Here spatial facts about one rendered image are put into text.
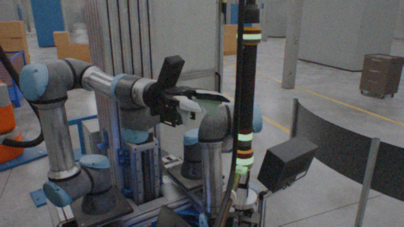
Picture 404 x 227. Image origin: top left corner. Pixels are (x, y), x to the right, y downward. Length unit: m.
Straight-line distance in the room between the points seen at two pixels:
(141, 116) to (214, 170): 0.39
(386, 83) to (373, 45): 3.56
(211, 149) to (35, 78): 0.63
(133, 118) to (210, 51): 2.07
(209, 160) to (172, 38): 1.65
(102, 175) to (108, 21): 0.64
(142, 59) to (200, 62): 1.41
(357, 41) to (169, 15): 8.35
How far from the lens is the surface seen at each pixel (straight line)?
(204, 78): 2.85
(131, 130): 0.86
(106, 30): 1.36
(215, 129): 1.07
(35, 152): 4.61
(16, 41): 8.47
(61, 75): 1.11
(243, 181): 0.60
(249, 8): 0.55
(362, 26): 10.39
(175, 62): 0.68
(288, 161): 1.36
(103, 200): 1.36
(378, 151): 2.55
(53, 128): 1.15
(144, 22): 1.42
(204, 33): 2.79
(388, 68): 7.42
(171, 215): 0.68
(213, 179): 1.12
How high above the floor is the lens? 1.85
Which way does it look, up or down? 19 degrees down
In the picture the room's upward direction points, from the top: straight up
